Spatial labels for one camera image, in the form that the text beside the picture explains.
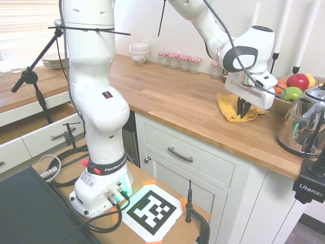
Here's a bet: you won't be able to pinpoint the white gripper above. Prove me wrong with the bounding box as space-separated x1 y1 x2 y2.
224 72 276 120

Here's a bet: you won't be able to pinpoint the yellow cloth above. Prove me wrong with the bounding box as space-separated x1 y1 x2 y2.
216 93 269 123

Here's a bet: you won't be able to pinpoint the spice jar with black lid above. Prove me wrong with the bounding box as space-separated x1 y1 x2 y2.
221 68 231 84

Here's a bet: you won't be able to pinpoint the wooden fruit bowl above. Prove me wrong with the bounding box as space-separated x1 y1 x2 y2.
273 75 325 103

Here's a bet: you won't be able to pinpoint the orange fruit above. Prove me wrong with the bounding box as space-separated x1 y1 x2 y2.
274 80 288 94

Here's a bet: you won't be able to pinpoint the green apple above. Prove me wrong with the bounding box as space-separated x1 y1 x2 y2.
279 86 304 102

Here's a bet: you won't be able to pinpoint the red apple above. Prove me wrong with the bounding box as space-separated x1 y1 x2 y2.
286 73 310 91

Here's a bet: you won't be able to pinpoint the stainless steel kettle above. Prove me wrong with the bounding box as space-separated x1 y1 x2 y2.
276 82 325 156

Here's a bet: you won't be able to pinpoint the white cabinet drawer front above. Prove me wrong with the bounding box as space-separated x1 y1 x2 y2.
143 121 236 188

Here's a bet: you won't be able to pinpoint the yellow fruit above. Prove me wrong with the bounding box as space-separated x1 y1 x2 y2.
304 73 316 87

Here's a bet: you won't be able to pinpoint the tall white candle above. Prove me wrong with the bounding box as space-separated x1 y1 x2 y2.
252 2 261 27
294 0 322 67
275 0 293 54

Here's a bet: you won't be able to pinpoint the white kitchen cabinet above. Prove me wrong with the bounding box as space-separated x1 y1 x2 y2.
134 111 305 244

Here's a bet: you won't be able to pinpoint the black Ulanzi clamp stand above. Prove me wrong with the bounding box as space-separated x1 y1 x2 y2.
291 142 325 204

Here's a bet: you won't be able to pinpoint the black bar clamp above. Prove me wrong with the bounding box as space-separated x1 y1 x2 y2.
184 179 210 244
62 123 81 149

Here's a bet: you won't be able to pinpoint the white patterned bowl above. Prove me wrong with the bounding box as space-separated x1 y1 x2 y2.
128 43 149 55
129 52 149 66

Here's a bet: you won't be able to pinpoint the black built-in appliance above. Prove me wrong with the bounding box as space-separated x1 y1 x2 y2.
123 116 140 167

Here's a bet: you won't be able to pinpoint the black white marker sheet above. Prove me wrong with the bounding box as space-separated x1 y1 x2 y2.
119 185 184 241

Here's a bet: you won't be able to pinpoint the stack of white plates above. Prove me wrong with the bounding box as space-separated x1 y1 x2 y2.
42 52 71 69

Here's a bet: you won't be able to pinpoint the open white drawer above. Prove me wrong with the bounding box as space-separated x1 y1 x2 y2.
20 113 87 158

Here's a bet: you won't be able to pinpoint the black boom stand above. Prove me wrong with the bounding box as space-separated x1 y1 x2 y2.
10 25 64 125

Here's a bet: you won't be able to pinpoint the white window blinds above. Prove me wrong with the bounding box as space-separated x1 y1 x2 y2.
0 0 63 51

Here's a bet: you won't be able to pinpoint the black flat box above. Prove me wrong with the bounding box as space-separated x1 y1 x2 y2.
0 166 102 244

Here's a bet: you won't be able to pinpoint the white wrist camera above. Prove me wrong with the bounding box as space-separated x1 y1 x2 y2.
253 73 279 89

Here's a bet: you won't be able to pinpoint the dark cable along arm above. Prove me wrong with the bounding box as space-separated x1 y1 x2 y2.
58 0 287 133

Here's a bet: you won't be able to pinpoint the metal drawer handle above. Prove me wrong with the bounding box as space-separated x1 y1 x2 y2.
50 127 77 141
167 146 194 163

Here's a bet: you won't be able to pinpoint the thick black cable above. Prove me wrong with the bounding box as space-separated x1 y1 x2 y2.
50 146 89 188

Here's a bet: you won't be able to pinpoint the thin black cable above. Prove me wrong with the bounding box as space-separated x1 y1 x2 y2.
68 195 130 233

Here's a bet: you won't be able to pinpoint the grey cable with metal connector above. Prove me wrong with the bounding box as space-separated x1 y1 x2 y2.
39 155 61 181

